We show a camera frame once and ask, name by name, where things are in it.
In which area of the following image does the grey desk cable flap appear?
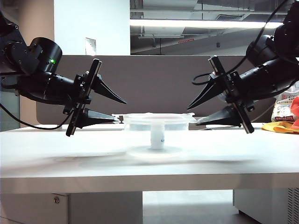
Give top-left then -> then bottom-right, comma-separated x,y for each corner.
188,123 -> 207,131

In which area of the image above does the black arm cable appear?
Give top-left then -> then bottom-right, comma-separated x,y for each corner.
192,0 -> 290,86
0,102 -> 71,131

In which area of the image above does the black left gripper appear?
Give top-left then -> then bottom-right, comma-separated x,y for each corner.
46,58 -> 128,137

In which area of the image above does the small white medicine bottle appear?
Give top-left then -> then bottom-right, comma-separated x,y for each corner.
150,123 -> 166,151

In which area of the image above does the white drawer cabinet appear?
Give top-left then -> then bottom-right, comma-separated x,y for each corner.
0,192 -> 143,224

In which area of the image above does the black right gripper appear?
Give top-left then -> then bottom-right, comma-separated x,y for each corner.
186,55 -> 276,134

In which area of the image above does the metal wall plate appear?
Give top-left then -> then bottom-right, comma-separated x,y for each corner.
85,37 -> 97,56

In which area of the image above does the grey cable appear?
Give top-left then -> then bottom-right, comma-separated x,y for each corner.
249,101 -> 277,124

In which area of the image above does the ceiling light strip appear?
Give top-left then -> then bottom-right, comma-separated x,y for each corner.
129,19 -> 285,29

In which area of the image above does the white vented cabinet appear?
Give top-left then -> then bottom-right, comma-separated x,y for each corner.
233,188 -> 299,224

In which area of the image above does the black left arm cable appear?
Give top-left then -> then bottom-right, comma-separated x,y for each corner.
0,102 -> 71,131

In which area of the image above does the yellow cloth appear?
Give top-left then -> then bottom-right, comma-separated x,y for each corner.
261,121 -> 299,135

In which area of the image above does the orange-red cloth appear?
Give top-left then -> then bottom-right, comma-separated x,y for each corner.
289,96 -> 299,130

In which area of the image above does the clear lid with pink seal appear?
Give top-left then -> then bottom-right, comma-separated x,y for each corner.
111,112 -> 197,125

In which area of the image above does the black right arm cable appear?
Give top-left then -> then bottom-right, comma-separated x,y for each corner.
192,0 -> 290,86

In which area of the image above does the round clear plastic box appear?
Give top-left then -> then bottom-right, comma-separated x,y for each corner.
125,121 -> 189,160

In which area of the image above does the printed plastic snack bag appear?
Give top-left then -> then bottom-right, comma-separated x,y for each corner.
271,80 -> 299,123

